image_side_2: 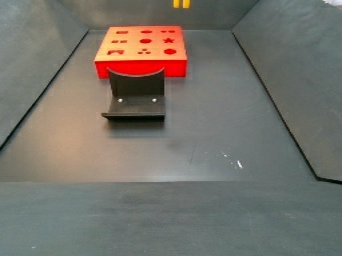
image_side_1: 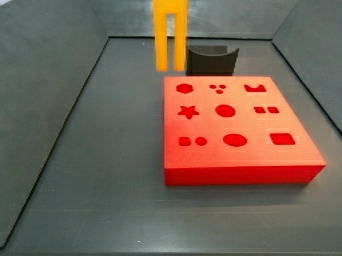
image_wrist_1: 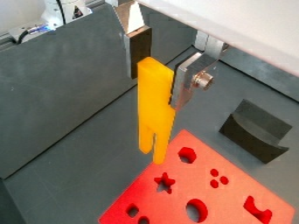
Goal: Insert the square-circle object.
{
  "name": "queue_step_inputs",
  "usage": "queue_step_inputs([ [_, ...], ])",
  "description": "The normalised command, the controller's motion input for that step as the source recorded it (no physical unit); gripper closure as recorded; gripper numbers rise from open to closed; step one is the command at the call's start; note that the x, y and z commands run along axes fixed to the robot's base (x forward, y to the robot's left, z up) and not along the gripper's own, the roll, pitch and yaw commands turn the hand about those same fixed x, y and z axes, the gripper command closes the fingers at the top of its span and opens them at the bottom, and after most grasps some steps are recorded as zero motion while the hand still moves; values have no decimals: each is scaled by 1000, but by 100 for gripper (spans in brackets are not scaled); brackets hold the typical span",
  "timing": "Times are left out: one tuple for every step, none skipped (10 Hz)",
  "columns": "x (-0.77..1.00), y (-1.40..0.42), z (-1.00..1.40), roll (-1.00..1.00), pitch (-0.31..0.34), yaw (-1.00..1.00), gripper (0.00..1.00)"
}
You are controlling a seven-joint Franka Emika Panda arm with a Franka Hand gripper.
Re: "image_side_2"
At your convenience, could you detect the yellow strip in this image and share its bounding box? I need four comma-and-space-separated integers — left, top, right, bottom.
182, 0, 191, 9
173, 0, 181, 8

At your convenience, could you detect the right yellow strip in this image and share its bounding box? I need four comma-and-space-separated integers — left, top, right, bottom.
182, 0, 191, 9

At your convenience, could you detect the left yellow strip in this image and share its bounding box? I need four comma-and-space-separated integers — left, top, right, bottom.
173, 0, 181, 8

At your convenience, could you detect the black curved holder bracket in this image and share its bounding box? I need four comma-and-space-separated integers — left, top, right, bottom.
102, 69, 166, 120

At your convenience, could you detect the red shape-sorter block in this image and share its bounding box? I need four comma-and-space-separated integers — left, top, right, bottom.
94, 26, 187, 79

